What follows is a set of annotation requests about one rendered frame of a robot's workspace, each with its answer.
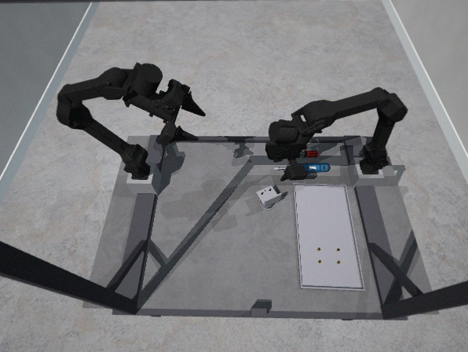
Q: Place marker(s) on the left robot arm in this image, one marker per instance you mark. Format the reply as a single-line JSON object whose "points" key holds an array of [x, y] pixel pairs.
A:
{"points": [[144, 83]]}

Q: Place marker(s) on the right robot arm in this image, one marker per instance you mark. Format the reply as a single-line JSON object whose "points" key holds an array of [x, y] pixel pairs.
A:
{"points": [[321, 114]]}

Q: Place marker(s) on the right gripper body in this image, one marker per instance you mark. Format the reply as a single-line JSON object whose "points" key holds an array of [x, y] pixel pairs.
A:
{"points": [[295, 171]]}

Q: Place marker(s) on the red-handled screwdriver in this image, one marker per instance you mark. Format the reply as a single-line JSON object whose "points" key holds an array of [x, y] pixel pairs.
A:
{"points": [[310, 153]]}

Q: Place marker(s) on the blue cylinder with white label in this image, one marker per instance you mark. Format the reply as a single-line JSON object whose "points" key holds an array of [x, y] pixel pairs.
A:
{"points": [[312, 167]]}

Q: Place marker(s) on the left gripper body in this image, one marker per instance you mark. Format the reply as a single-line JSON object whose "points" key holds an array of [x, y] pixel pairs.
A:
{"points": [[170, 129]]}

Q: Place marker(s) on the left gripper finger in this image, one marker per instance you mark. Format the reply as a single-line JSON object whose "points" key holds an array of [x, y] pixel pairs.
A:
{"points": [[191, 106], [182, 135]]}

